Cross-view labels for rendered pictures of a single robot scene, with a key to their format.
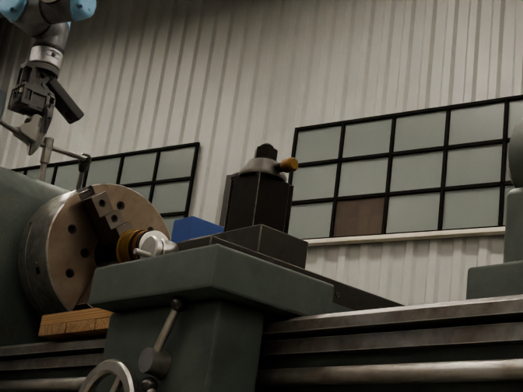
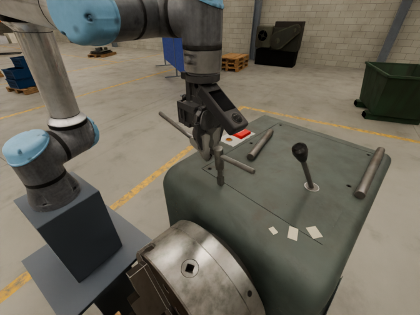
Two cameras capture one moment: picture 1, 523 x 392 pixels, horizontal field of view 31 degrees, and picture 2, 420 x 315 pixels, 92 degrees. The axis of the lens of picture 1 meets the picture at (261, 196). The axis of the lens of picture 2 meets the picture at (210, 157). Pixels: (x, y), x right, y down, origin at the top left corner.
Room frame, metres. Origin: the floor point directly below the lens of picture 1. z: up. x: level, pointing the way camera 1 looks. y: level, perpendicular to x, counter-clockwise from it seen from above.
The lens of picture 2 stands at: (2.02, 0.11, 1.62)
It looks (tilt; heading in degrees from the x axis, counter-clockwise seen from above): 35 degrees down; 84
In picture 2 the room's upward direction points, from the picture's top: straight up
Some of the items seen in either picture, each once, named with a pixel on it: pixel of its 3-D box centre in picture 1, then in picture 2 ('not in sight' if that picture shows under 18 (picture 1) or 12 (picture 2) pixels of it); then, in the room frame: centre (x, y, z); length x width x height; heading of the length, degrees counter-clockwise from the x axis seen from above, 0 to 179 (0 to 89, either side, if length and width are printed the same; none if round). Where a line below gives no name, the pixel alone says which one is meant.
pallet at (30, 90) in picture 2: not in sight; (34, 72); (-2.06, 6.41, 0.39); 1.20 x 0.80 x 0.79; 61
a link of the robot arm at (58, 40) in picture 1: (51, 31); (199, 13); (2.05, 0.55, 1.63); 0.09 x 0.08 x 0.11; 151
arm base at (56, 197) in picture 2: not in sight; (50, 184); (1.54, 0.68, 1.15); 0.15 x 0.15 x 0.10
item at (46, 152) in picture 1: (44, 161); (219, 167); (2.09, 0.51, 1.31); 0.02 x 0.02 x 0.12
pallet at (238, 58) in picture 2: not in sight; (233, 62); (3.84, 8.40, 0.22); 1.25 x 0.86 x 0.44; 56
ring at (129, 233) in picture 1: (139, 250); not in sight; (1.88, 0.23, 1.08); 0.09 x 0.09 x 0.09; 39
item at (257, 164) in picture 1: (263, 172); not in sight; (1.47, 0.00, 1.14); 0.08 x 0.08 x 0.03
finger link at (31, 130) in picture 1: (30, 132); (198, 144); (2.04, 0.54, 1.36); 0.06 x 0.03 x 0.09; 129
